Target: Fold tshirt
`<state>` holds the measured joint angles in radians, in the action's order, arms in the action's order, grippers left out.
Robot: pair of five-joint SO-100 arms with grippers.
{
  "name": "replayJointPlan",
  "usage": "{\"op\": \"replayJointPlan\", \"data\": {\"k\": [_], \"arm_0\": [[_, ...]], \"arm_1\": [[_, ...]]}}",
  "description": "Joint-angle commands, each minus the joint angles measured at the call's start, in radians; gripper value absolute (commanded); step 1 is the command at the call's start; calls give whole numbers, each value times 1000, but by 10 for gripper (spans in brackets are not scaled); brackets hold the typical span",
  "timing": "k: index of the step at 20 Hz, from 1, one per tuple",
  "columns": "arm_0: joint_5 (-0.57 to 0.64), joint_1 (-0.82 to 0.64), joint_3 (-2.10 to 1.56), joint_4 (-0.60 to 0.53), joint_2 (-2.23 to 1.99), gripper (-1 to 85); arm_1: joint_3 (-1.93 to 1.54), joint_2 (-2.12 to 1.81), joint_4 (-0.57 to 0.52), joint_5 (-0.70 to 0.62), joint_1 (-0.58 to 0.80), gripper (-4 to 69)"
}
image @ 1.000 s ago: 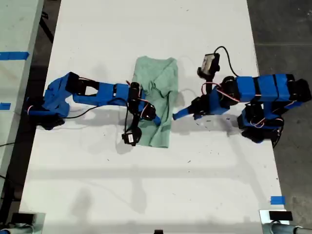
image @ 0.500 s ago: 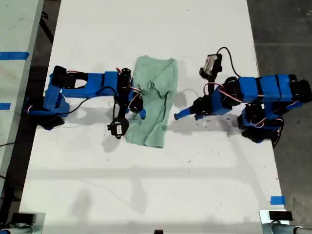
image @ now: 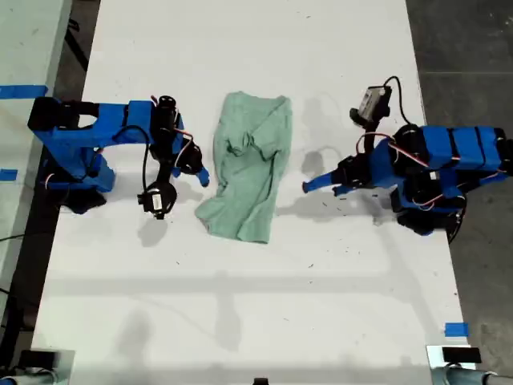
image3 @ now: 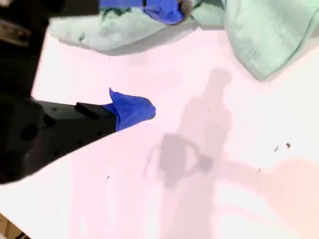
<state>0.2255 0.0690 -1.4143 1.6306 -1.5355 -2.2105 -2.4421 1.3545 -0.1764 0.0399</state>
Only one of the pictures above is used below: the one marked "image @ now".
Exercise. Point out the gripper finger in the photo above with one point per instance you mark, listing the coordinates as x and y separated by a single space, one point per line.
320 180
203 176
176 173
344 189

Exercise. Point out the pale green T-shirt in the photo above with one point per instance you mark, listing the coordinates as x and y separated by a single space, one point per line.
248 160

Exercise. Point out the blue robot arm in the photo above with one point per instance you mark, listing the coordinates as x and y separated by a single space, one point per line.
80 132
461 148

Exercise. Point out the short blue tape strip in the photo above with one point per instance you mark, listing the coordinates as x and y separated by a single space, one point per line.
9 175

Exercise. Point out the long blue tape strip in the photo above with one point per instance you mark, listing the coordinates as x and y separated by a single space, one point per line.
20 90

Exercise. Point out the square blue tape piece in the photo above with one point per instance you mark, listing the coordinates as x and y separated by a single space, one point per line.
457 329

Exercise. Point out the silver metal plate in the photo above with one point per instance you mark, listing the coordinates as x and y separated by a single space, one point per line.
66 369
435 355

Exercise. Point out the small black box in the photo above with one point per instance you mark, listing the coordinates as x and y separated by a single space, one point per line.
461 355
38 359

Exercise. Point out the small black clamp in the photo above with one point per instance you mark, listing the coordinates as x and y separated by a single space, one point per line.
260 381

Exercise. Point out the grey metal pipe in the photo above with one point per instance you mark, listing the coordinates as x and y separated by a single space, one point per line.
24 379
461 378

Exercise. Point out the gripper camera stalk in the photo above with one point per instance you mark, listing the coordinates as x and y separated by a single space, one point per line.
368 138
163 170

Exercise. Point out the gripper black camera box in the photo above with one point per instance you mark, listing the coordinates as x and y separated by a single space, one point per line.
370 102
156 200

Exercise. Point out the black frame strut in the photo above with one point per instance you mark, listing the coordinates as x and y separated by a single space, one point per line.
78 48

